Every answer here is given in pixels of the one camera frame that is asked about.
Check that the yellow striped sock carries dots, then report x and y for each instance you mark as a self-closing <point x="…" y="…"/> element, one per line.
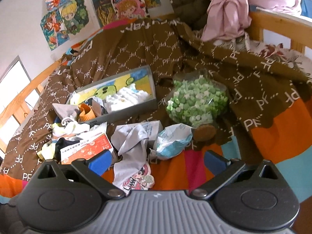
<point x="71" y="132"/>

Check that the grey tray with cartoon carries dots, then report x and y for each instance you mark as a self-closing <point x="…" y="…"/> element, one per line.
<point x="95" y="94"/>

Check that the brown quilted jacket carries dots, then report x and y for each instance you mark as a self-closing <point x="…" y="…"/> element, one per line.
<point x="191" y="12"/>

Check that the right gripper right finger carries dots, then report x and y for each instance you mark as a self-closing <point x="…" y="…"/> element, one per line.
<point x="225" y="172"/>

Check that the jar of green stars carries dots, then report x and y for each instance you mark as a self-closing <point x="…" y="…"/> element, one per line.
<point x="197" y="100"/>

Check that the orange white medicine box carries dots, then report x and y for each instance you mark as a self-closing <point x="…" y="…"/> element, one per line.
<point x="86" y="148"/>

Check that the black sock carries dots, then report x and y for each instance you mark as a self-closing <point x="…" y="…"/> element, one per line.
<point x="60" y="144"/>

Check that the window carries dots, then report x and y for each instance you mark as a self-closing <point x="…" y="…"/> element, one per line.
<point x="13" y="82"/>

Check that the white cartoon print sock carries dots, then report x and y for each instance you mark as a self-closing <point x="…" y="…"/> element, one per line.
<point x="133" y="171"/>

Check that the wooden bed rail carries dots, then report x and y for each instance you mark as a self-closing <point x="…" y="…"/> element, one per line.
<point x="297" y="29"/>

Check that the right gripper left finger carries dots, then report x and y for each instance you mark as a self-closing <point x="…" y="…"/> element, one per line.
<point x="91" y="171"/>

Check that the brown PF patterned blanket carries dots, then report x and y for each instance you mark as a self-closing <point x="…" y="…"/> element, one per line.
<point x="235" y="102"/>

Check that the white fluffy cloth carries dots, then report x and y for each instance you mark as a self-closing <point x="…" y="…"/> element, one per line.
<point x="125" y="97"/>

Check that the blue white packet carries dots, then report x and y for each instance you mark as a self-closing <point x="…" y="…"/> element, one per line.
<point x="171" y="141"/>

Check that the white small box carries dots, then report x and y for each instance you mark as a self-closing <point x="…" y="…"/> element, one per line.
<point x="152" y="128"/>

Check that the cartoon wall posters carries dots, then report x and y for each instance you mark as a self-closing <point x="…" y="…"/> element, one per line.
<point x="66" y="18"/>

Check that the grey folded cloth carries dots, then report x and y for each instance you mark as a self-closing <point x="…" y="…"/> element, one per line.
<point x="66" y="113"/>

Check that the pink cloth pile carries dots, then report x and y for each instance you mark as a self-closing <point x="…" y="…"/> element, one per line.
<point x="227" y="19"/>

